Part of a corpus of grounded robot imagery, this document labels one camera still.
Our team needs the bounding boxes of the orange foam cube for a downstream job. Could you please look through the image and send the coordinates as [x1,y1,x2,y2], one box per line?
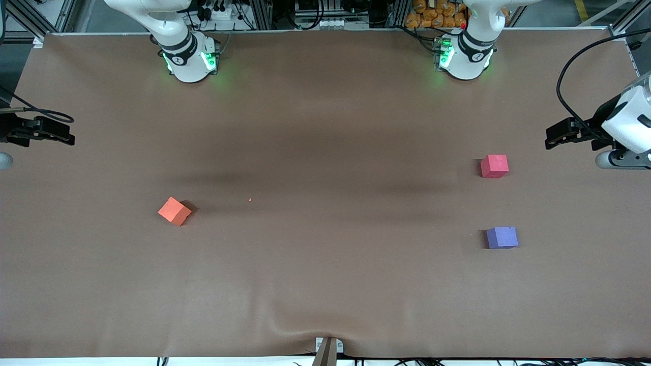
[158,197,192,227]

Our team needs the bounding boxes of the red foam cube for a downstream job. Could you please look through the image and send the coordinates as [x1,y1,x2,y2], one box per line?
[481,155,509,179]

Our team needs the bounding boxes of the purple foam cube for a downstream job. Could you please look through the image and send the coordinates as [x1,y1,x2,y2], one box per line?
[486,226,519,250]

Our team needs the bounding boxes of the small green-lit circuit board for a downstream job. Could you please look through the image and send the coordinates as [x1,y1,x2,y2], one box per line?
[432,37,449,71]

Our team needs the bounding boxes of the pile of orange bags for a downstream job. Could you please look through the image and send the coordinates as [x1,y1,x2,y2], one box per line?
[405,0,468,29]

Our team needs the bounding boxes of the white power strip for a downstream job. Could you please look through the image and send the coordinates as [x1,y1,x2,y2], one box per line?
[201,4,241,21]

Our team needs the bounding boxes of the brown table mat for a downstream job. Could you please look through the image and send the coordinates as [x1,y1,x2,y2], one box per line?
[0,28,651,359]

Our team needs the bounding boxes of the aluminium frame profile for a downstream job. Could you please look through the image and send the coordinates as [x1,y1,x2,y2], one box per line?
[9,0,78,37]
[609,0,651,37]

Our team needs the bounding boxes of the metal clamp bracket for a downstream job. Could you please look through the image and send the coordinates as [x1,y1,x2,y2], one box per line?
[314,337,344,366]

